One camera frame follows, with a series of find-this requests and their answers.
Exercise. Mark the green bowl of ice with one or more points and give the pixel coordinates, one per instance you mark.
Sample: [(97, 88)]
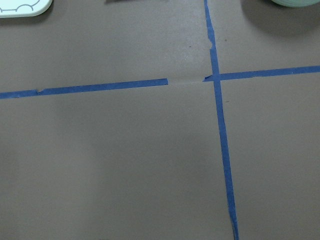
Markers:
[(296, 3)]

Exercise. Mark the cream bear serving tray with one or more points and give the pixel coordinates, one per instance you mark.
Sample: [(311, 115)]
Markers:
[(23, 8)]

